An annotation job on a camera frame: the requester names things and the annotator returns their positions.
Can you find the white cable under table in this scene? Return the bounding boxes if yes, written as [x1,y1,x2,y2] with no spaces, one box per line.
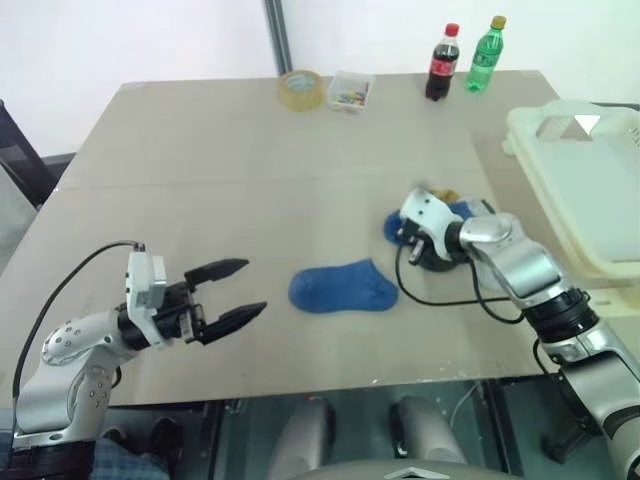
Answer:
[448,381,482,432]

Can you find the grey rounded robot leg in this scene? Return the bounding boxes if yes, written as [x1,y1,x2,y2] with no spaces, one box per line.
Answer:
[388,394,469,467]
[266,398,335,480]

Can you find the clear packing tape roll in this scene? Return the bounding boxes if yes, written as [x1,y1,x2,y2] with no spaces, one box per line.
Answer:
[277,69,326,113]

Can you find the crumpled blue sock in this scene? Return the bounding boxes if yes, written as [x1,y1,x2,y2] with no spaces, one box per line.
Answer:
[383,209,410,247]

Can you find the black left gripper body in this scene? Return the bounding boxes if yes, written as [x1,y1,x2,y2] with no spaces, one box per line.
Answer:
[152,279,209,347]

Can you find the clear box of coloured pins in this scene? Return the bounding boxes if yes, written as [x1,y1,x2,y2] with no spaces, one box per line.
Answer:
[325,70,377,116]

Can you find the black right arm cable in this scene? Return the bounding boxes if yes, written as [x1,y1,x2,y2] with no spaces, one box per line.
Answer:
[394,243,566,376]

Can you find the cola bottle with red cap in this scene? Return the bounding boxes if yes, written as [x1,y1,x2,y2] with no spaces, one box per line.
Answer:
[424,22,462,103]

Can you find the black shoe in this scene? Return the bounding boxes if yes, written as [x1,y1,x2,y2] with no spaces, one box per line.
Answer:
[148,416,184,472]

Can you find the black chair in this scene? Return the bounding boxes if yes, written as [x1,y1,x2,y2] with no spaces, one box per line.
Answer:
[0,98,77,212]

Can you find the blue plaid trousers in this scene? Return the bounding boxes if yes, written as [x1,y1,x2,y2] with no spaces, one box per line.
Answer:
[91,433,174,480]

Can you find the grey robot torso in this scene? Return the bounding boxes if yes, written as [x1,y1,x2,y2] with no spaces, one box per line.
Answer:
[298,462,507,480]

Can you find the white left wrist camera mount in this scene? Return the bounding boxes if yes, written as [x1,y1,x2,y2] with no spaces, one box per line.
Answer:
[123,251,169,347]

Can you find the flat blue sock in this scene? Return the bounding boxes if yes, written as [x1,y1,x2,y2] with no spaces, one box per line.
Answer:
[288,257,400,315]

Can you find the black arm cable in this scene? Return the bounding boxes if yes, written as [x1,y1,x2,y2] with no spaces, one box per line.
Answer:
[394,243,566,376]
[12,241,147,401]

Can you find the green bottle with yellow cap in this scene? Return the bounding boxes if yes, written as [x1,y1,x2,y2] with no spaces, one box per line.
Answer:
[464,15,509,94]

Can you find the blue sock with white cuff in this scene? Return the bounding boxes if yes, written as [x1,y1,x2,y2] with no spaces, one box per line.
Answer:
[446,198,497,222]

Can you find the grey metal pole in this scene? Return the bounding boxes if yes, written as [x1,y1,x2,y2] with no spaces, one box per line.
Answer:
[264,0,294,78]

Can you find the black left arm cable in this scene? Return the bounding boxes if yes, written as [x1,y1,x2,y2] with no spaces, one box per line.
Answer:
[12,241,147,401]

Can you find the cream plastic basket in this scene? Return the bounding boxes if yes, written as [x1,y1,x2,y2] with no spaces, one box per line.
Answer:
[501,98,640,315]

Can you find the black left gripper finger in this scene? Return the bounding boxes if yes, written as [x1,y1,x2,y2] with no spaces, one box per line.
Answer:
[199,301,269,347]
[184,257,250,294]

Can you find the black stand base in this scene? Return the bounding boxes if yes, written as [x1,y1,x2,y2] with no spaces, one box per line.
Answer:
[541,423,602,464]

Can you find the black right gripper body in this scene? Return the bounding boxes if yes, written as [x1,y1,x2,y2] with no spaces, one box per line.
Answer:
[397,217,444,272]

